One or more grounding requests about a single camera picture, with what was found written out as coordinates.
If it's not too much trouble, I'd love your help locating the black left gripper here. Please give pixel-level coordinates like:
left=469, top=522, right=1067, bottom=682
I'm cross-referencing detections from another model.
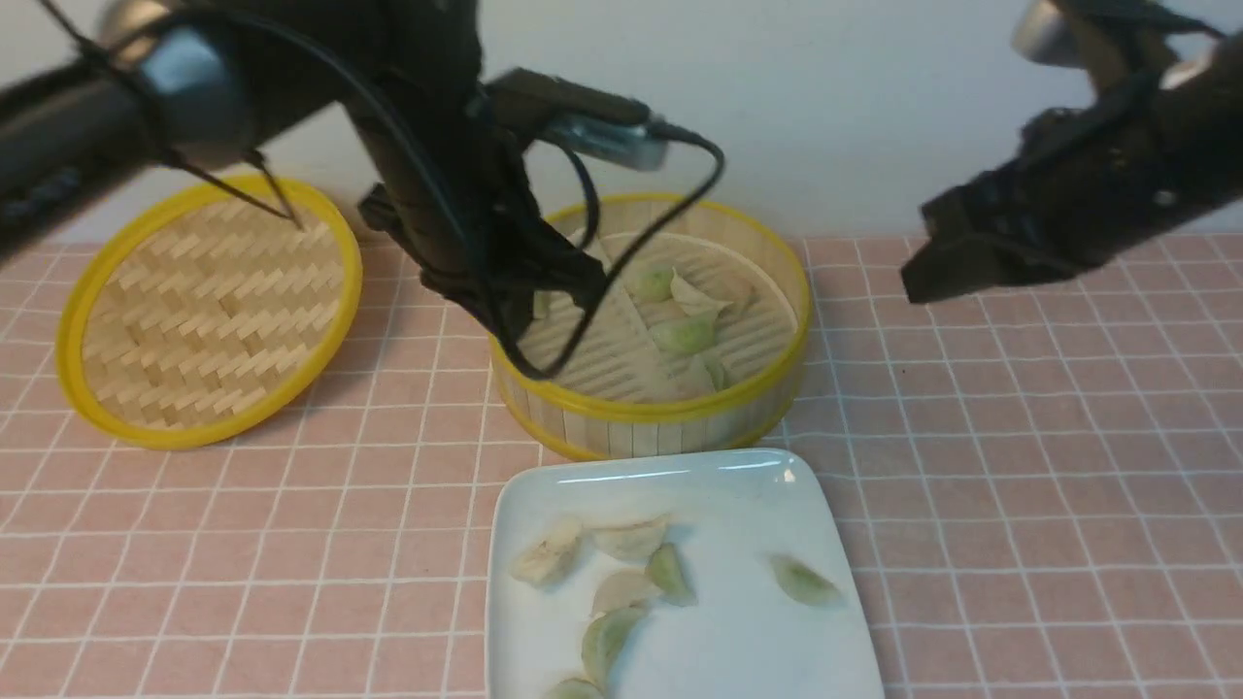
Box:
left=359, top=147, right=607, bottom=336

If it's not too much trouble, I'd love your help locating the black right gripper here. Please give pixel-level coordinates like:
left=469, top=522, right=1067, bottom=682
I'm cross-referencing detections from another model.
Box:
left=899, top=107, right=1243, bottom=305

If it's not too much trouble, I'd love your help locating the cream dumpling on plate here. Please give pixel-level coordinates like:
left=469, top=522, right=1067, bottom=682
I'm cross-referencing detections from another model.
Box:
left=508, top=517, right=585, bottom=590

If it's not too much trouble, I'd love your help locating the white square plate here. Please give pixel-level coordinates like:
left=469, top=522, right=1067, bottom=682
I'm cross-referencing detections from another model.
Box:
left=486, top=449, right=885, bottom=698

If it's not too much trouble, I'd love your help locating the beige dumpling on plate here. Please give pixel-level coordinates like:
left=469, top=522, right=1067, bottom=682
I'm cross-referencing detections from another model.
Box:
left=590, top=568, right=664, bottom=619

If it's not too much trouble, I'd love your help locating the long green dumpling on plate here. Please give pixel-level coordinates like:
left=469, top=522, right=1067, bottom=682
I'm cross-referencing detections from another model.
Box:
left=579, top=606, right=648, bottom=693

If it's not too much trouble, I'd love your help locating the green dumpling plate bottom edge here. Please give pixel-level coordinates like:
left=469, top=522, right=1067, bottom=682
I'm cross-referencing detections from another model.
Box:
left=542, top=677, right=605, bottom=699

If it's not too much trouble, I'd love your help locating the green dumpling plate right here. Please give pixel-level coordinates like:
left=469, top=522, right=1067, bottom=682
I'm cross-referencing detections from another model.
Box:
left=768, top=553, right=843, bottom=608

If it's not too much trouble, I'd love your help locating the green dumpling in steamer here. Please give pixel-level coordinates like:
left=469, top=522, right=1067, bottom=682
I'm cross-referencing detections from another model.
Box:
left=626, top=264, right=677, bottom=303

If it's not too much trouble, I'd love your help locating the white folded dumpling in steamer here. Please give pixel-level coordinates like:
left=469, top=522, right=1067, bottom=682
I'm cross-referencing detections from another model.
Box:
left=669, top=270, right=732, bottom=317

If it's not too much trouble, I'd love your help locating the green dumpling steamer centre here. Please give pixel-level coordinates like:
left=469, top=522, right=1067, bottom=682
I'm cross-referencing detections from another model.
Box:
left=650, top=313, right=718, bottom=354

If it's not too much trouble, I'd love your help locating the bamboo steamer basket yellow rim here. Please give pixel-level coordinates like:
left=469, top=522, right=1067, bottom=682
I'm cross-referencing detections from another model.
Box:
left=491, top=201, right=813, bottom=461

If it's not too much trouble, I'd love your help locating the pale dumpling steamer front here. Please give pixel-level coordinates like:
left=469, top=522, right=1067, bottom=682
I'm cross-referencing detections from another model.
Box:
left=677, top=353, right=731, bottom=400

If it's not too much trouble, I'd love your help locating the woven bamboo steamer lid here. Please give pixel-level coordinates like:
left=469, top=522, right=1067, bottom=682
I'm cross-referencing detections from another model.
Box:
left=56, top=179, right=364, bottom=450

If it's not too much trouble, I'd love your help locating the pink checked tablecloth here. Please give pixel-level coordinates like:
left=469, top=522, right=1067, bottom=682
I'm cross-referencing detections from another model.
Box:
left=1, top=236, right=1242, bottom=698

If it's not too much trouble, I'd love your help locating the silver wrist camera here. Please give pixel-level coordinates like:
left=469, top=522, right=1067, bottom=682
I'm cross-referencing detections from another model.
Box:
left=484, top=68, right=669, bottom=172

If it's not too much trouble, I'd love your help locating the black camera cable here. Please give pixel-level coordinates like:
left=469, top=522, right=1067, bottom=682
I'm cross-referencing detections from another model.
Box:
left=175, top=5, right=727, bottom=382

